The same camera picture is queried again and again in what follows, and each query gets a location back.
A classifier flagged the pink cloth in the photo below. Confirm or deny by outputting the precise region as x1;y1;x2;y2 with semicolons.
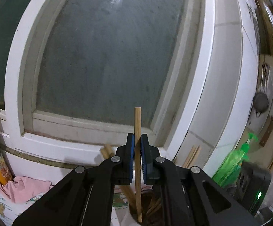
0;176;53;204

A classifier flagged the hanging mesh strainer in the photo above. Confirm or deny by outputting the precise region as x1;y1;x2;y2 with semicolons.
253;63;269;117

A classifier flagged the green dish soap bottle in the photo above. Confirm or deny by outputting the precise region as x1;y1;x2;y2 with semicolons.
212;133;258;188

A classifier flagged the wooden chopstick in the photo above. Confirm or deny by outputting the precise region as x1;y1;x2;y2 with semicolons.
134;107;142;223

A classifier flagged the cat pattern table cloth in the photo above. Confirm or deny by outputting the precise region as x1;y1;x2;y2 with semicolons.
0;190;128;225

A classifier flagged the white steel utensil cup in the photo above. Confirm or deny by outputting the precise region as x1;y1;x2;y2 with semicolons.
110;185;165;226

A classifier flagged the white framed window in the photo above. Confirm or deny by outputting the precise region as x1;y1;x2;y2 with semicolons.
0;0;215;164

